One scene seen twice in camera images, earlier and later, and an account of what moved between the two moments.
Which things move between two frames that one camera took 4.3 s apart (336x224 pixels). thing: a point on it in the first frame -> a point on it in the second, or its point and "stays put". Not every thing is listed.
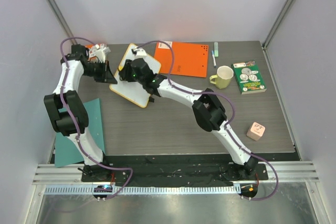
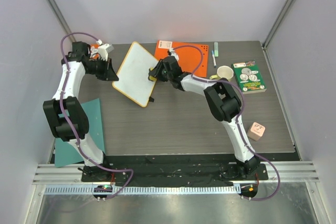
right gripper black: (126, 71) -> (160, 68)
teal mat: (67, 152) stays put
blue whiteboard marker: (214, 63) stays put
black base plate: (195, 170) stays put
